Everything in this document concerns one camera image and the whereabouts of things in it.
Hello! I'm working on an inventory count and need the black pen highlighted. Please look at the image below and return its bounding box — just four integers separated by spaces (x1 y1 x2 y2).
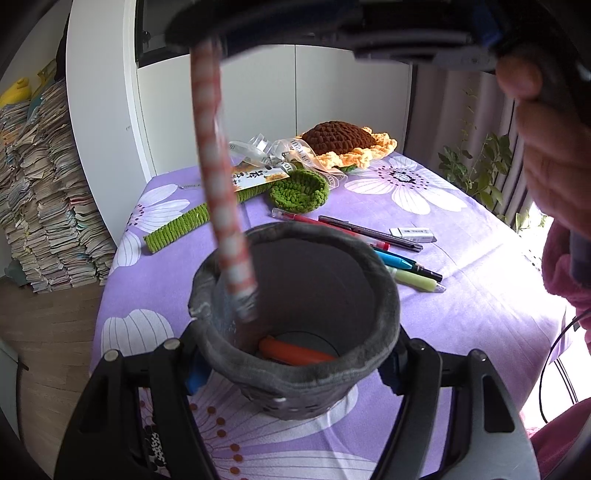
318 215 424 253

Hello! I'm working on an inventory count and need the person's pink clothing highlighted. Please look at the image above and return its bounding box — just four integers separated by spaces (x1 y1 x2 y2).
526 401 591 480

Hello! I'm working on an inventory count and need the crochet sunflower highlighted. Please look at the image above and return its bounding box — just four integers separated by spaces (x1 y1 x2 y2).
295 121 399 171

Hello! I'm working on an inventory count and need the yellow plastic item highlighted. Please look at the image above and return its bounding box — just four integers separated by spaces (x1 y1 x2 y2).
0 76 32 108

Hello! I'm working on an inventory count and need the black cable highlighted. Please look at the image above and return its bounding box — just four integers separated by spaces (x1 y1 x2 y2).
538 309 591 425

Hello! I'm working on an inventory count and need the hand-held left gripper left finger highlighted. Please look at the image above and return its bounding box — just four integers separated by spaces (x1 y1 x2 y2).
54 325 218 480

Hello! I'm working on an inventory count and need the grey striped curtain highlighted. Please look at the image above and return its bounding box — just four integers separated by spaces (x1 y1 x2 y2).
411 65 536 222

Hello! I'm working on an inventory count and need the white eraser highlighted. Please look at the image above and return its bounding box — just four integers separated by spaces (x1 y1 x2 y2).
389 227 437 243

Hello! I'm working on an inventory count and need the purple floral tablecloth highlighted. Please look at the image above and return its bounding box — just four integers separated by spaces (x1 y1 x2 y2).
90 154 578 480

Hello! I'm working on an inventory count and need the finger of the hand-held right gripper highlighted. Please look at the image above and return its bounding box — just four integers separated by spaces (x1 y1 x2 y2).
164 18 354 58
173 0 370 31

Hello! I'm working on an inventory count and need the white sheer ribbon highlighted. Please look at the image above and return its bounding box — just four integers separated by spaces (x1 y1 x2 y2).
228 133 342 188

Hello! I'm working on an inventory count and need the green crochet leaf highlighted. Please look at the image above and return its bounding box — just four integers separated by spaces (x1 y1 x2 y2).
269 169 329 214

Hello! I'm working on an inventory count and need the person's right hand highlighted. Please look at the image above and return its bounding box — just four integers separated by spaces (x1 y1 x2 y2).
495 54 591 232

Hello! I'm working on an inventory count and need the green potted plant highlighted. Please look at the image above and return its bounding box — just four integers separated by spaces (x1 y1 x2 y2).
438 88 555 232

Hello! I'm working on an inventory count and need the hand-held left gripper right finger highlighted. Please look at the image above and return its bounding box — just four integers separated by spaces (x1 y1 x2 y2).
369 330 539 480

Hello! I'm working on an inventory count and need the green crochet stem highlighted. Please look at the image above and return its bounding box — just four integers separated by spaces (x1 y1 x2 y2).
143 187 273 254

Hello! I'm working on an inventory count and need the light green pen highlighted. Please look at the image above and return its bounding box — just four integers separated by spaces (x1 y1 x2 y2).
390 267 447 294

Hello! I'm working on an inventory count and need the grey felt pen holder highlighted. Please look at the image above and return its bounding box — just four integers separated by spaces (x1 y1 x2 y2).
188 220 402 422

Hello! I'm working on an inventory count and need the white cabinet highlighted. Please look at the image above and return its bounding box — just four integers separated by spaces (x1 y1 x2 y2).
66 0 414 245

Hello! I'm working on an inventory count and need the stack of papers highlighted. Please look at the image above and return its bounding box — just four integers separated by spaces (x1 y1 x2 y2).
0 78 116 294

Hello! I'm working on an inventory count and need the printed paper card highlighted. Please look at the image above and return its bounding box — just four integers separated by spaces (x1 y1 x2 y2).
228 166 291 193

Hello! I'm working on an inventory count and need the orange pen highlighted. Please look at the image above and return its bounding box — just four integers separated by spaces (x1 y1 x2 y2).
259 337 338 367

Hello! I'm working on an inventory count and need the red checked pen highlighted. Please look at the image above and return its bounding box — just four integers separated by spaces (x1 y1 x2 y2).
191 39 259 324

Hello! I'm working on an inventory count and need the clear red pen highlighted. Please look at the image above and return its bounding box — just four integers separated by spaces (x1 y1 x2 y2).
271 208 391 247

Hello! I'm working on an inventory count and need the blue pen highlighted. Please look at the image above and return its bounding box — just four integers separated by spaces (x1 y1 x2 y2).
372 247 443 282

